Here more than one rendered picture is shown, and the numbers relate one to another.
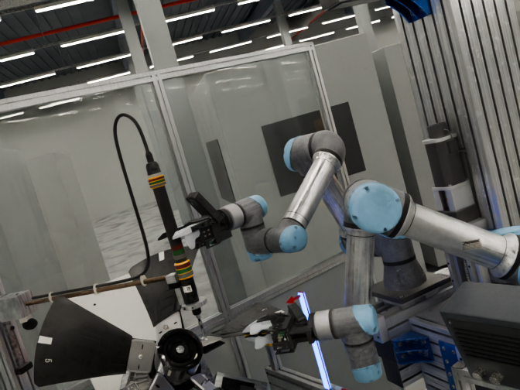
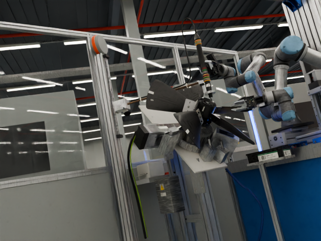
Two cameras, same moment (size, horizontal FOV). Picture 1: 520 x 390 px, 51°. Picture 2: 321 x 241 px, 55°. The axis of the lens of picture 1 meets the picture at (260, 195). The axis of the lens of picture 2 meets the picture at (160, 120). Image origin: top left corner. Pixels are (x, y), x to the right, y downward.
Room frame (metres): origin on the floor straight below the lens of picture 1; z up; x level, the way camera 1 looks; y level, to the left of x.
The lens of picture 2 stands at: (-0.43, 0.70, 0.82)
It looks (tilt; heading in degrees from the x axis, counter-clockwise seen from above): 11 degrees up; 357
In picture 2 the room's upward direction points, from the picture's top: 11 degrees counter-clockwise
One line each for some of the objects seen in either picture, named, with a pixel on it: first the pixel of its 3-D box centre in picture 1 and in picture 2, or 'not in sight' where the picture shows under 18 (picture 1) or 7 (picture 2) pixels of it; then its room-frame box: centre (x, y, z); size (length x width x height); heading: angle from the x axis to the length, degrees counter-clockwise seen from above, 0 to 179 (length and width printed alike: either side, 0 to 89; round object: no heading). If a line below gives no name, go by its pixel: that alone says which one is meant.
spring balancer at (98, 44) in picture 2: not in sight; (99, 46); (1.71, 0.92, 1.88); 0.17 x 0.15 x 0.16; 123
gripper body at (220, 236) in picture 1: (209, 228); (214, 70); (1.53, 0.16, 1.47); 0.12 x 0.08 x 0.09; 133
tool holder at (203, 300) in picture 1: (186, 289); (207, 86); (1.45, 0.26, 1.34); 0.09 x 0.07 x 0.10; 68
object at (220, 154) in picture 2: not in sight; (220, 154); (1.43, 0.28, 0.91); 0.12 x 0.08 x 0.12; 33
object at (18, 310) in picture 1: (14, 306); (121, 105); (1.68, 0.83, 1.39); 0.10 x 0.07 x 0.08; 68
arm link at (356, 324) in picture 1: (354, 322); (283, 94); (1.32, -0.14, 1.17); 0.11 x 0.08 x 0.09; 70
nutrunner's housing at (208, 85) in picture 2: (172, 234); (203, 63); (1.45, 0.25, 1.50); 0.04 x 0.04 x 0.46
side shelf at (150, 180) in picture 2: not in sight; (161, 178); (1.84, 0.65, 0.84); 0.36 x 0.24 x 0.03; 123
